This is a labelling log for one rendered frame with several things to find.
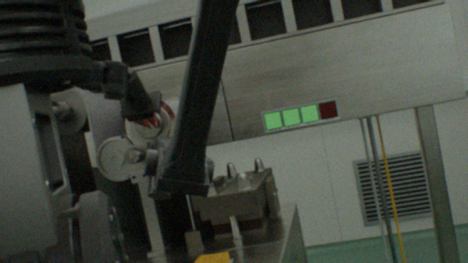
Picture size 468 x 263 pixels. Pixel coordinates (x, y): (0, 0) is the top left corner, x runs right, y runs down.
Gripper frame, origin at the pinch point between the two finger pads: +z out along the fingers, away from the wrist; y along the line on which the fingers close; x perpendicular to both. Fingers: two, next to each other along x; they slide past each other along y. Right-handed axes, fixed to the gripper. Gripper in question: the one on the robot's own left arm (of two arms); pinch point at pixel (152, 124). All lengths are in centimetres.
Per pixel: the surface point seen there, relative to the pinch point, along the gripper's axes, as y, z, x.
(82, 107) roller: -21.4, -1.0, 9.5
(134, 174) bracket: -6.4, 5.9, -11.2
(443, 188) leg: 82, 63, 3
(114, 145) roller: -13.6, 6.2, -0.3
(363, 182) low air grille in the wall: 73, 251, 115
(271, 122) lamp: 28.6, 30.7, 18.0
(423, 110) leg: 79, 45, 24
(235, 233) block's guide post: 17.1, 22.4, -23.6
